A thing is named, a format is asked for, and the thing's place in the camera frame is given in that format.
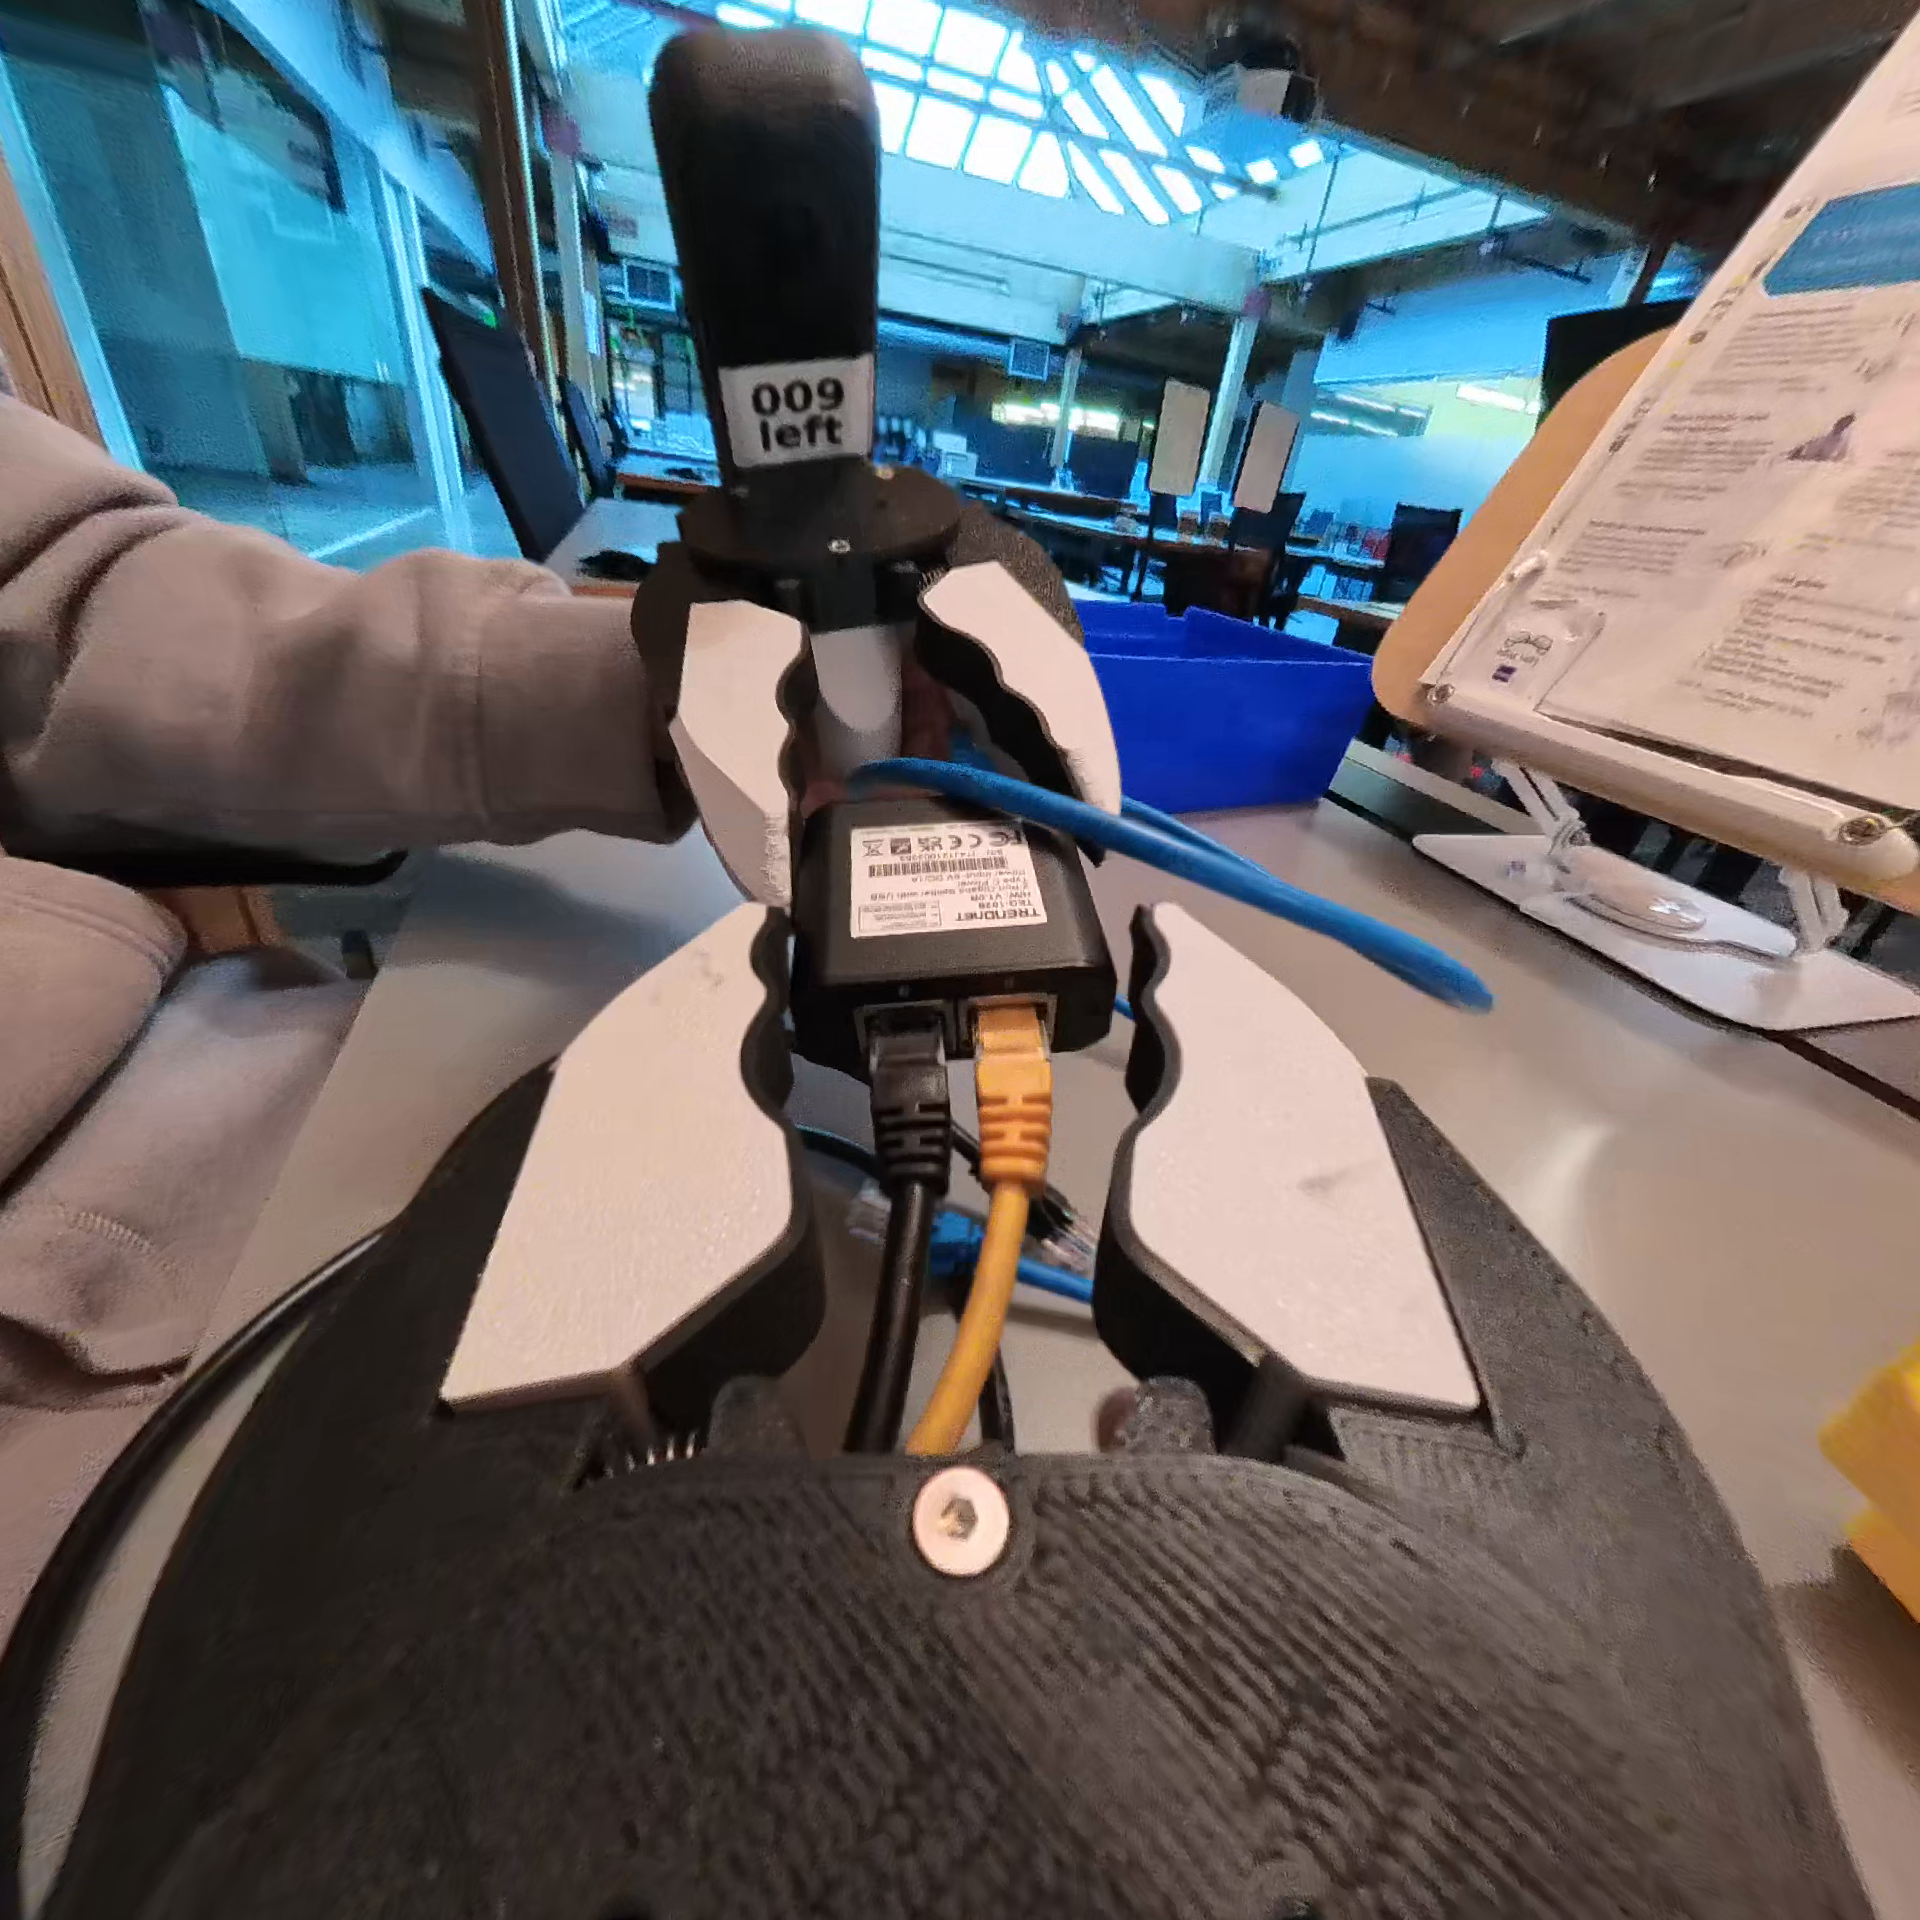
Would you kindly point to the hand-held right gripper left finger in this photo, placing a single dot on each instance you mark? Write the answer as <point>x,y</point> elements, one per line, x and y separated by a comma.
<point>628,1202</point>

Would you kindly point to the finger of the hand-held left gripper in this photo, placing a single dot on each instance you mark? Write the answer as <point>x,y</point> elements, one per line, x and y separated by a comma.
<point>1036,675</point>
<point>726,720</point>

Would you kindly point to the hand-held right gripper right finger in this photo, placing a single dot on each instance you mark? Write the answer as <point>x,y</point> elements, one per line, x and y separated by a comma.
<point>1275,1202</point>

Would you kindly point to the black ethernet splitter box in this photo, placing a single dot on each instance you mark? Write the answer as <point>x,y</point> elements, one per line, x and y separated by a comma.
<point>960,962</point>

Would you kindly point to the yellow storage bin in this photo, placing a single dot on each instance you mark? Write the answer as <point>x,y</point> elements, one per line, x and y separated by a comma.
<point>1881,1454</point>

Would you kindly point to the grey desk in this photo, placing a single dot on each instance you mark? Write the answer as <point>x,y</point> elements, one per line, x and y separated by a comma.
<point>1574,1231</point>

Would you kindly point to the blue storage bin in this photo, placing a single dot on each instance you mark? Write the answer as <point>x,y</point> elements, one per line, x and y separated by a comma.
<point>1229,706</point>

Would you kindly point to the black monitor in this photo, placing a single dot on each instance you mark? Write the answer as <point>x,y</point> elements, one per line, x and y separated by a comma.
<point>504,421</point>

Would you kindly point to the lens wipe packet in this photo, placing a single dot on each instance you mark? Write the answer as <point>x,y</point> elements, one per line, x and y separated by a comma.
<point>1530,669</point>

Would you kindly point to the ceiling projector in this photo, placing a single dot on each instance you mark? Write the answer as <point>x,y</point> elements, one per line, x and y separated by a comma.
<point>1266,83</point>

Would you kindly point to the printed instruction sheet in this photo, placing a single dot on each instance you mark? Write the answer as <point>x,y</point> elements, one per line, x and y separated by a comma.
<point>1770,525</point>

